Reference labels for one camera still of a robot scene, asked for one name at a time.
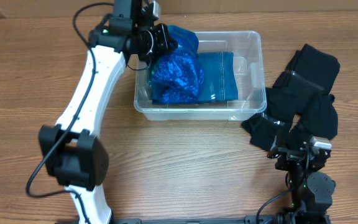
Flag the blue sequin cloth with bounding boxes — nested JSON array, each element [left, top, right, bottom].
[[149, 26, 204, 104]]

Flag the black garment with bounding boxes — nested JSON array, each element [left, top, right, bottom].
[[241, 44, 340, 151]]

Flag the blue denim jeans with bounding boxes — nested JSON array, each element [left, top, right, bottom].
[[150, 51, 239, 103]]

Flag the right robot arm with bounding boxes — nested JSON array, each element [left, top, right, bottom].
[[267, 130, 336, 224]]

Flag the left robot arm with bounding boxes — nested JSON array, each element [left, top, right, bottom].
[[39, 1, 177, 223]]

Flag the small black folded cloth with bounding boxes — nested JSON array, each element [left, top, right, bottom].
[[287, 95, 338, 151]]

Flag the clear plastic storage bin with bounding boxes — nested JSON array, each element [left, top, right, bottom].
[[134, 30, 267, 121]]

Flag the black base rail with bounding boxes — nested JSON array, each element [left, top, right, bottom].
[[54, 214, 279, 224]]

